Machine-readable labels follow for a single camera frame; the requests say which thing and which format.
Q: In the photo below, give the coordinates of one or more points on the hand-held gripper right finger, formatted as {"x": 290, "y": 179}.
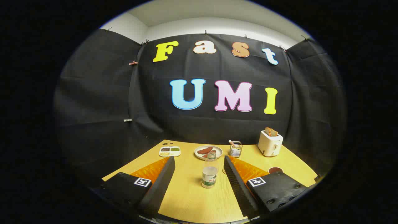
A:
{"x": 239, "y": 183}

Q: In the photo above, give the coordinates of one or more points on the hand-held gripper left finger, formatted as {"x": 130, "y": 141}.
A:
{"x": 161, "y": 183}

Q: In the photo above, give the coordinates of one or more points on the clear plastic juice bottle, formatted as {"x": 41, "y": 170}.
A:
{"x": 210, "y": 174}

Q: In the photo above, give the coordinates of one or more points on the white divided condiment tray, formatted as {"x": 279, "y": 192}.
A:
{"x": 169, "y": 151}

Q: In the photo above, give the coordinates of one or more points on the wooden table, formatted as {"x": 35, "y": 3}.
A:
{"x": 192, "y": 199}

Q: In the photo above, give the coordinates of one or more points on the white round plate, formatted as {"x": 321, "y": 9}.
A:
{"x": 217, "y": 150}

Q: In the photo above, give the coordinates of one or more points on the pink stick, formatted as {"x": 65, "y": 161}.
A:
{"x": 232, "y": 143}

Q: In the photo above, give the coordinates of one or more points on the brown meat patty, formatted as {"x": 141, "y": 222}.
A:
{"x": 205, "y": 154}
{"x": 204, "y": 150}

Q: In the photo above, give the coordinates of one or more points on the white toaster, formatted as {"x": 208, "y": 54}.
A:
{"x": 270, "y": 144}

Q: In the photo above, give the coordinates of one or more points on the toast bread slice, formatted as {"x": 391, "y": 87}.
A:
{"x": 268, "y": 131}
{"x": 275, "y": 132}

